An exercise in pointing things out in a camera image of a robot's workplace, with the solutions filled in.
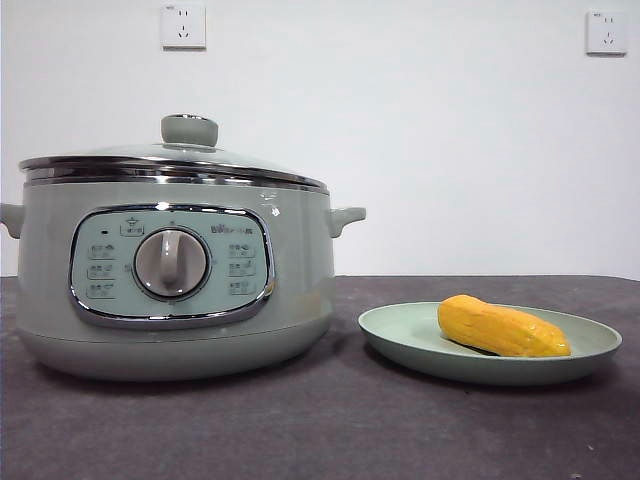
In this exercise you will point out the yellow corn cob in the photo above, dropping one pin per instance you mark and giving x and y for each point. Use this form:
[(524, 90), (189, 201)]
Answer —
[(500, 326)]

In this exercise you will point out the pale green round plate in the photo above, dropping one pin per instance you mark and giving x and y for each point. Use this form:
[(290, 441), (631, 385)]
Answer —
[(400, 330)]

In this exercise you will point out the glass lid with green knob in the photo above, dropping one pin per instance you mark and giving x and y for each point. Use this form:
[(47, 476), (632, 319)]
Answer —
[(190, 131)]

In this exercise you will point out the pale green electric steamer pot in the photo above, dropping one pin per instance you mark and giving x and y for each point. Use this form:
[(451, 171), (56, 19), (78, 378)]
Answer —
[(300, 280)]

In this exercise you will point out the white wall socket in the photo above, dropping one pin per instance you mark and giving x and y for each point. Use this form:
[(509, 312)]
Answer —
[(606, 33), (183, 26)]

